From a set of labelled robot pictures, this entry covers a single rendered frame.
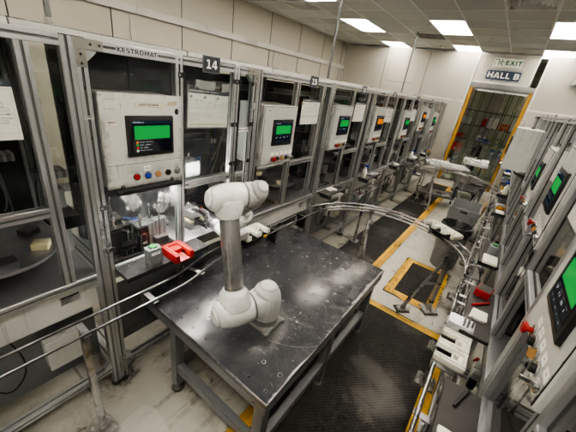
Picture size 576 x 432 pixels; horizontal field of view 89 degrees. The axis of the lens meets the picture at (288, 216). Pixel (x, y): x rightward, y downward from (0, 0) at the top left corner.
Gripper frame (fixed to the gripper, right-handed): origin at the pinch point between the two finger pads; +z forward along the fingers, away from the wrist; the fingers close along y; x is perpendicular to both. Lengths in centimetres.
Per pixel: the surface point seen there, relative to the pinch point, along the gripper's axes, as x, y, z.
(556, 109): -826, 127, -226
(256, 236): -32.4, -15.4, -33.4
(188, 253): 28.2, -7.3, -30.3
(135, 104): 46, 77, -13
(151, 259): 50, -4, -27
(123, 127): 53, 66, -13
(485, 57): -826, 219, -44
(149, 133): 41, 63, -15
